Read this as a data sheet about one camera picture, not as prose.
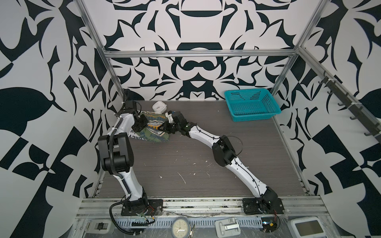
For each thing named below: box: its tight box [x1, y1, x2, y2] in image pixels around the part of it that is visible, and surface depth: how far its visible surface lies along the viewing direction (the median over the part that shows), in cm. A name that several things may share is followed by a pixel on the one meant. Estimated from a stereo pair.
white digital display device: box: [287, 216, 327, 238], surface depth 68 cm
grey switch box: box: [85, 219, 113, 235], surface depth 67 cm
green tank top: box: [135, 113, 170, 143], surface depth 96 cm
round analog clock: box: [171, 217, 189, 238], surface depth 67 cm
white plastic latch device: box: [214, 217, 242, 238], surface depth 69 cm
